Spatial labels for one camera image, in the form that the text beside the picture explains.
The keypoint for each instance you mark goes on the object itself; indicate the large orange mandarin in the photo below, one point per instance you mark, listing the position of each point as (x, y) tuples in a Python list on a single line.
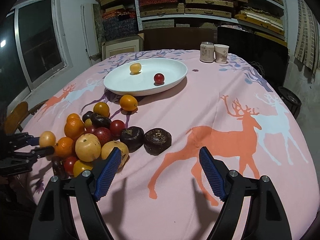
[(74, 128)]

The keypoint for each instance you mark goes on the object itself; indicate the pink paper cup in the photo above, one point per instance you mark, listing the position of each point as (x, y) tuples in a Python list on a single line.
[(221, 53)]

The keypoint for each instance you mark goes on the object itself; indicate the aluminium sliding window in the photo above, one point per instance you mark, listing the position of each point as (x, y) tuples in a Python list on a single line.
[(33, 48)]

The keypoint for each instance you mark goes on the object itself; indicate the large yellow apple fruit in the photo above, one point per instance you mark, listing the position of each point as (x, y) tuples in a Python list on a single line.
[(88, 147)]

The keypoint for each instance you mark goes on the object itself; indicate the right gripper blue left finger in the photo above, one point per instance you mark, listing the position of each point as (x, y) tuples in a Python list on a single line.
[(53, 217)]

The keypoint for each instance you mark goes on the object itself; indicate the white oval plate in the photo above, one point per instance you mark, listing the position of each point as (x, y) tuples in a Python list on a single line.
[(120, 81)]

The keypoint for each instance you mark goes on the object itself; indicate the yellow tomato front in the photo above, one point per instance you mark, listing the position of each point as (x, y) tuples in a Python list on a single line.
[(80, 166)]

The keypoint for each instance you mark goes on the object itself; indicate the wooden chair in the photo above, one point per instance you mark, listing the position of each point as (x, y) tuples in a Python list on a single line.
[(14, 120)]

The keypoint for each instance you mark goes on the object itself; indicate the white metal shelf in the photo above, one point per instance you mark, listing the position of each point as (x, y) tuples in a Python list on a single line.
[(264, 17)]

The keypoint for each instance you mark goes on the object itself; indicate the dark purple small fruit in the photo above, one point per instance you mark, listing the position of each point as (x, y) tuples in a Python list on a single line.
[(87, 115)]

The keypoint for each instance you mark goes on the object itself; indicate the yellow fruit in plate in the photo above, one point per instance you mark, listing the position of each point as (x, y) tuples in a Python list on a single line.
[(135, 68)]

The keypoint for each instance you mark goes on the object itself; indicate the small olive yellow fruit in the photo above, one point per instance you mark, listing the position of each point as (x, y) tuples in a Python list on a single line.
[(88, 123)]

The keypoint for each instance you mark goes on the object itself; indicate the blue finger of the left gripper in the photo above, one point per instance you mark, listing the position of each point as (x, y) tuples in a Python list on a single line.
[(38, 152), (23, 139)]

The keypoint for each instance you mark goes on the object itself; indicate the dark water chestnut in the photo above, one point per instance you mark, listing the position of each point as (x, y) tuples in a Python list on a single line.
[(157, 140), (132, 137)]

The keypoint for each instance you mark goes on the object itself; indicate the red cherry tomato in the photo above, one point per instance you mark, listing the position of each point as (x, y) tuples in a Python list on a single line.
[(159, 78), (116, 128)]

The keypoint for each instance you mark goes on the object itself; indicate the red cherry tomato in plate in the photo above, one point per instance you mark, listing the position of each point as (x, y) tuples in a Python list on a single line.
[(159, 78)]

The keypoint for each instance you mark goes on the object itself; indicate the pink drink can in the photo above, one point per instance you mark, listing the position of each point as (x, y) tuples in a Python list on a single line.
[(207, 52)]

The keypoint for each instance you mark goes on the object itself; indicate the framed picture board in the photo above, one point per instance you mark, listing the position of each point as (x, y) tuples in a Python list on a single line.
[(128, 44)]

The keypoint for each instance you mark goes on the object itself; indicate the small orange mandarin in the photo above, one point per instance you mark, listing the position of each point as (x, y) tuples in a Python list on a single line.
[(64, 147)]

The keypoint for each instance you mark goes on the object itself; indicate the pale yellow round fruit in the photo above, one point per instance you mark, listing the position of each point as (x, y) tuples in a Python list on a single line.
[(47, 138)]

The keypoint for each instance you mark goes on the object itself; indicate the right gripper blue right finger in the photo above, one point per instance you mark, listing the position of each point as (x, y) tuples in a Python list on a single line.
[(266, 217)]

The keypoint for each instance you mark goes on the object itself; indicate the yellow orange tomato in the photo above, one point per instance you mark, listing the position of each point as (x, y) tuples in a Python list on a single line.
[(102, 109)]

